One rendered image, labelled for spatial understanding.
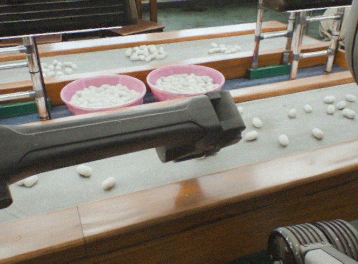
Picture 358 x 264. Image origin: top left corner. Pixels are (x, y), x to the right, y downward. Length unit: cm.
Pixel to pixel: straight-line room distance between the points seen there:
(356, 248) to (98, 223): 43
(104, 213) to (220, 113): 29
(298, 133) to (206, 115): 52
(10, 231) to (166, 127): 35
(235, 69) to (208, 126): 98
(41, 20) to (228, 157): 51
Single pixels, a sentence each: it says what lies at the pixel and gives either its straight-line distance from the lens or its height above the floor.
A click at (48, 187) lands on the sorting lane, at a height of 74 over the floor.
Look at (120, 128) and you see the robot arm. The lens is 46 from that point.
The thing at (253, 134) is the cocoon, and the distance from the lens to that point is 95.
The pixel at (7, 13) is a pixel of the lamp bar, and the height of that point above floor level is 108.
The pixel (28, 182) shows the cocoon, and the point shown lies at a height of 75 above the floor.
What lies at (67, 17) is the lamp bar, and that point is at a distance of 78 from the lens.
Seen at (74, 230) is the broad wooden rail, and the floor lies 76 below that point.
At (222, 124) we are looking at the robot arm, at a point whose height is 97.
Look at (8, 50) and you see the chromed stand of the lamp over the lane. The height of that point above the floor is 96.
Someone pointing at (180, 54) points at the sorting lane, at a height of 74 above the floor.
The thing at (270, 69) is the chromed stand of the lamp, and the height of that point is 71.
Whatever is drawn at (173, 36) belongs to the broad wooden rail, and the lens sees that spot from 175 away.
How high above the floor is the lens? 123
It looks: 30 degrees down
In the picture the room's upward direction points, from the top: straight up
